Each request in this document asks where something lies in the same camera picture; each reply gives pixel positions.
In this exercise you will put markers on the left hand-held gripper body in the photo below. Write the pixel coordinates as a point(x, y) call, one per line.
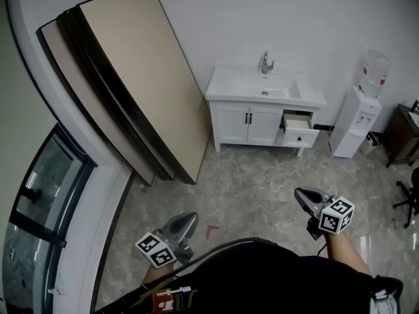
point(154, 250)

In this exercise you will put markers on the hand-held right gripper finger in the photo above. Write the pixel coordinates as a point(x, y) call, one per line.
point(303, 204)
point(316, 197)

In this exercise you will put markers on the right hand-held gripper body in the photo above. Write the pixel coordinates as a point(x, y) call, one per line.
point(337, 218)

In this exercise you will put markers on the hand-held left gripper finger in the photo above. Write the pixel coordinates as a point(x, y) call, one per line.
point(175, 222)
point(189, 231)

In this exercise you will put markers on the white drawer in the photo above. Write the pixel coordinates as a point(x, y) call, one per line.
point(299, 138)

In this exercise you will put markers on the person's right forearm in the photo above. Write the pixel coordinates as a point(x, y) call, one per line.
point(347, 254)

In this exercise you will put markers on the black red chest device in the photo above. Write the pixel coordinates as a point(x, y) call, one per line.
point(167, 303)

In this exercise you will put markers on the white trash bin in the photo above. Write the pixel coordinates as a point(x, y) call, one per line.
point(370, 146)

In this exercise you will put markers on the white water dispenser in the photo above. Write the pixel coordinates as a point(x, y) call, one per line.
point(347, 126)

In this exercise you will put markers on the person's black shirt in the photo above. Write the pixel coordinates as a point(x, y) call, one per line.
point(262, 280)

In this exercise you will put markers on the white cabinet door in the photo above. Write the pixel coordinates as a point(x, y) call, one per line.
point(230, 124)
point(265, 126)

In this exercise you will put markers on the black office chair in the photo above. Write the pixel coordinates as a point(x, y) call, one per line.
point(415, 178)

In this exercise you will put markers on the dark wooden cabinet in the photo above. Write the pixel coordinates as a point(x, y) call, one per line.
point(397, 136)

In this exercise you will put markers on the white vanity cabinet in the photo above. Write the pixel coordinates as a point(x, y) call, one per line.
point(212, 126)

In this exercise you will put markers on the dark framed window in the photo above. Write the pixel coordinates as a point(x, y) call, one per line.
point(49, 182)

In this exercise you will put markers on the white countertop basin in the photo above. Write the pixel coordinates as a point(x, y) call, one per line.
point(414, 118)

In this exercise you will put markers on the chrome faucet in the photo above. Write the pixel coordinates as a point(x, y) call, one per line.
point(265, 62)

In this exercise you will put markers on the beige board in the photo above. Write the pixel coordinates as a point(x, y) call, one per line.
point(147, 77)
point(82, 77)

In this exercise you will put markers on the dark brown board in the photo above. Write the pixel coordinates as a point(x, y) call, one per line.
point(109, 77)

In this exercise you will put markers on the white roller blind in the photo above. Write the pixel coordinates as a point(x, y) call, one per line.
point(19, 77)

